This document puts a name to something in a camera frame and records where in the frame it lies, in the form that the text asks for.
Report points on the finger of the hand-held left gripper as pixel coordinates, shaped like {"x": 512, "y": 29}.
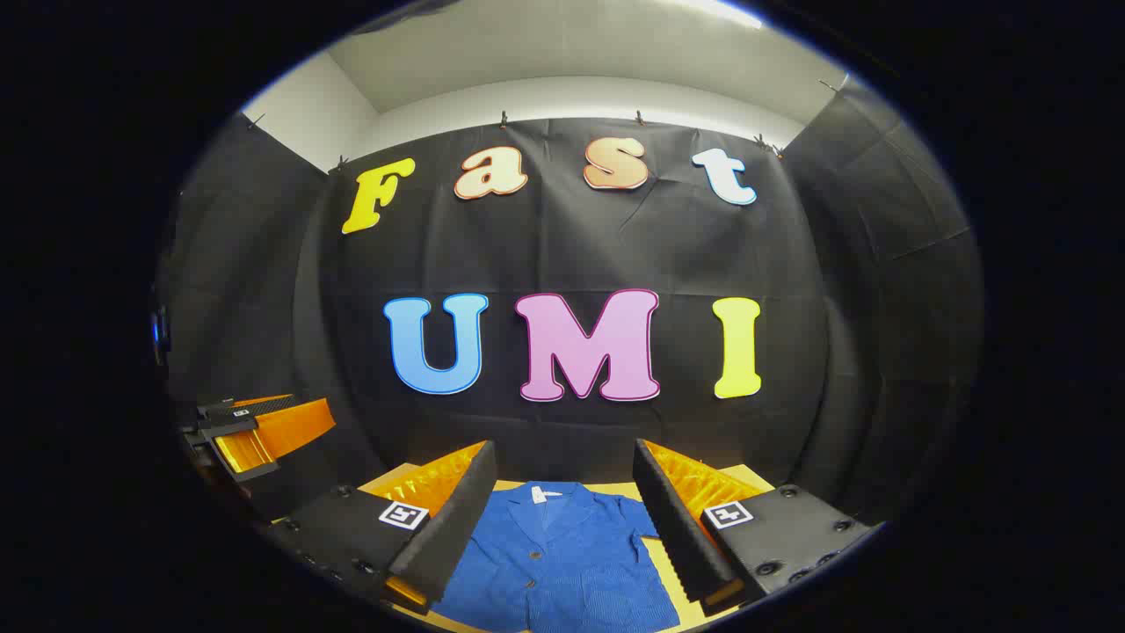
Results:
{"x": 246, "y": 450}
{"x": 299, "y": 422}

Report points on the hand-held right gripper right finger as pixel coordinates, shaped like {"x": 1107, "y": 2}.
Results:
{"x": 672, "y": 527}

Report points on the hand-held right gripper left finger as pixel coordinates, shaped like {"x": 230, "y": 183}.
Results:
{"x": 457, "y": 519}

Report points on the row of small cloth clips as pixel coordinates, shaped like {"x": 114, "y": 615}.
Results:
{"x": 504, "y": 119}

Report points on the blue button shirt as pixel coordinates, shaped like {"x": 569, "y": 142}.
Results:
{"x": 562, "y": 571}

